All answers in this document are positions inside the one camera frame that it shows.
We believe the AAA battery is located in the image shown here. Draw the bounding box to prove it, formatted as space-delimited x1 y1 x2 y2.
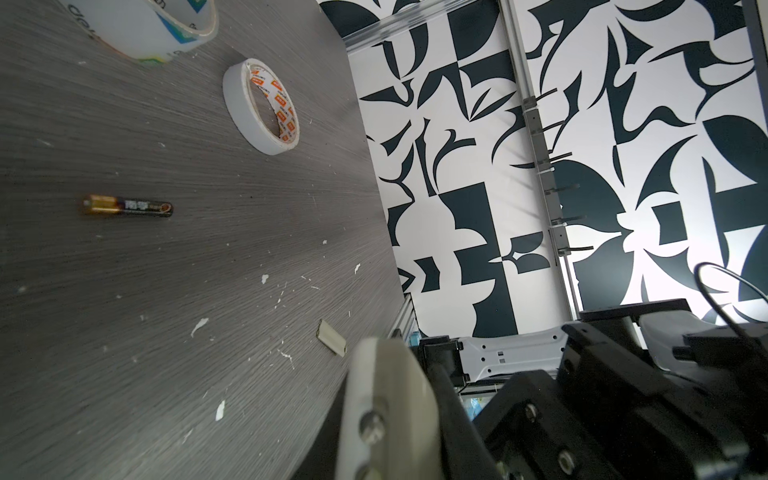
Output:
82 195 174 217

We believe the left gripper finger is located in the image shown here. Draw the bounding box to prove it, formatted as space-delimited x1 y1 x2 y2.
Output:
427 365 502 479

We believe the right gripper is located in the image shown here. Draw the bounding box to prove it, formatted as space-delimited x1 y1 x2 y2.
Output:
474 323 767 479

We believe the clear tape roll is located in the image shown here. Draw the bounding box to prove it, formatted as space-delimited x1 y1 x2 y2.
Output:
60 0 219 64

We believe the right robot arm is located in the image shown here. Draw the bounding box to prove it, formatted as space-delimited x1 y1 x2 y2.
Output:
414 299 767 479

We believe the black wall hook rail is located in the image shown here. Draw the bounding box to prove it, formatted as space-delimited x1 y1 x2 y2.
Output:
522 88 595 263

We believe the remote battery cover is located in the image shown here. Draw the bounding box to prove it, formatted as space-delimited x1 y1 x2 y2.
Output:
316 320 347 357

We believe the beige masking tape roll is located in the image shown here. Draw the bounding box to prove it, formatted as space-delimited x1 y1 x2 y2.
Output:
222 58 300 156

